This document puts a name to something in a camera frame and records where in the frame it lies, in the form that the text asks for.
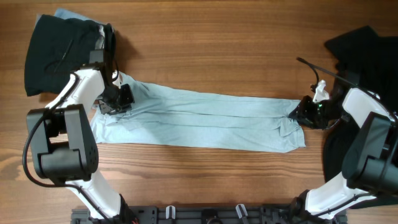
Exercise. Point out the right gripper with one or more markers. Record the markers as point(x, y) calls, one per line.
point(302, 117)

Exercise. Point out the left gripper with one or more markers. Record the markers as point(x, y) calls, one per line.
point(128, 99)

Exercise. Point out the light blue t-shirt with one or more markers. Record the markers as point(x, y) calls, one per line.
point(167, 116)

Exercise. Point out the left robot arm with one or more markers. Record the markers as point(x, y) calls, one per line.
point(61, 150)

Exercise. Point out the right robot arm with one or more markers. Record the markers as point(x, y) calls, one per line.
point(368, 169)

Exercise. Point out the black shirt on right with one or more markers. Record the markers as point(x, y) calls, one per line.
point(374, 60)

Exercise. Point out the folded black shirt on stack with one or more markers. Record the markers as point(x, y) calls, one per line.
point(57, 47)

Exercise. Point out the folded light blue shirt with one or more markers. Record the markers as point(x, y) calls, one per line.
point(65, 17)

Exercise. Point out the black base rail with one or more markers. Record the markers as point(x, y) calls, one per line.
point(266, 214)

